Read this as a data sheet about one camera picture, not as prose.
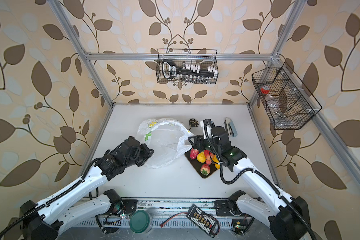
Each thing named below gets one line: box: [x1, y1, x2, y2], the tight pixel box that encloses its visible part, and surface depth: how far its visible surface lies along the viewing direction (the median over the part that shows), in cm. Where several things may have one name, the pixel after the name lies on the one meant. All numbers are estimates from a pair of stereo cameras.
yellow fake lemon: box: [196, 151, 206, 163], surface depth 89 cm
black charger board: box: [186, 203, 217, 238], surface depth 72 cm
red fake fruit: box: [190, 147, 200, 160], surface depth 91 cm
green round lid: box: [129, 209, 150, 234], surface depth 63 cm
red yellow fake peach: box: [200, 164, 211, 177], surface depth 84 cm
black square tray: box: [184, 149, 218, 179], surface depth 89 cm
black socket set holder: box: [162, 59, 218, 80], surface depth 84 cm
